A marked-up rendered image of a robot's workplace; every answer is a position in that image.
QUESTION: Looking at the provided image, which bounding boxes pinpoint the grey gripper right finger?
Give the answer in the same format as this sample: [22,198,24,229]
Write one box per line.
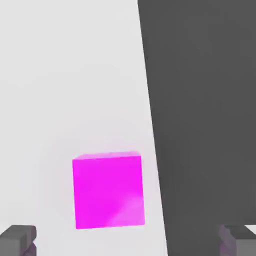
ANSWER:
[218,223,256,256]

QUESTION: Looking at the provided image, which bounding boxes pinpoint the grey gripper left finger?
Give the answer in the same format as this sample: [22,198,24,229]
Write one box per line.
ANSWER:
[0,224,38,256]

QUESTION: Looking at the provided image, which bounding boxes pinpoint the small magenta cube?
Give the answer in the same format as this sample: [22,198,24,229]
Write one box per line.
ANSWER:
[71,151,146,230]

